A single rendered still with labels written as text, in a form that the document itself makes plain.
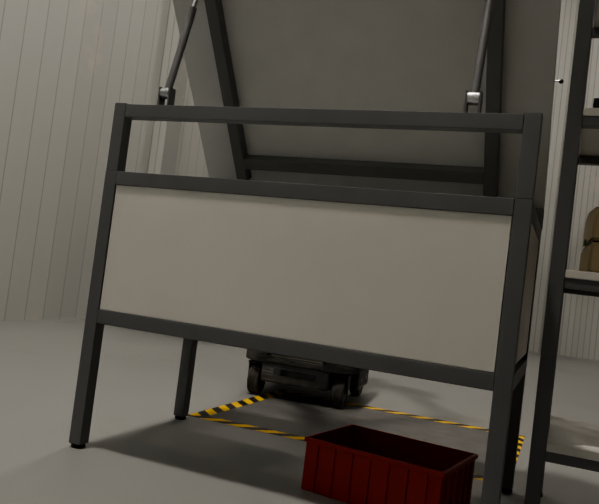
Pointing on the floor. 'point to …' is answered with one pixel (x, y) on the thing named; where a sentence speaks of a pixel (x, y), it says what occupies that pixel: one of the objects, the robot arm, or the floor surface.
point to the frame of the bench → (513, 298)
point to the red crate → (385, 468)
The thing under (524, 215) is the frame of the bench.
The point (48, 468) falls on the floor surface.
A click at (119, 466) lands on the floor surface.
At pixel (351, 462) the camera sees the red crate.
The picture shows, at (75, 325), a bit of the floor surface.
